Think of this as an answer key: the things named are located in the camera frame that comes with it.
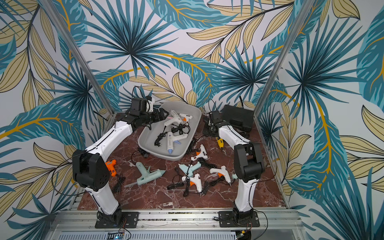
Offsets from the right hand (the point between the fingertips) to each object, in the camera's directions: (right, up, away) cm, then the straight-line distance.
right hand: (206, 129), depth 98 cm
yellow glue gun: (+10, -9, +2) cm, 13 cm away
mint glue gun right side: (+15, -27, -11) cm, 33 cm away
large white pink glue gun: (-21, +8, +12) cm, 25 cm away
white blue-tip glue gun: (-24, -6, +2) cm, 24 cm away
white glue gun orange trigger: (-8, -29, -13) cm, 33 cm away
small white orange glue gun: (-14, +9, +16) cm, 23 cm away
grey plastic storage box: (-40, -3, +4) cm, 40 cm away
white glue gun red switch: (-3, -15, -3) cm, 16 cm away
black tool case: (+25, +9, +12) cm, 29 cm away
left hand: (-25, +8, -12) cm, 29 cm away
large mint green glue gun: (-35, -25, -14) cm, 45 cm away
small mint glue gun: (-11, -24, -10) cm, 28 cm away
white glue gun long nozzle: (+8, -25, -10) cm, 28 cm away
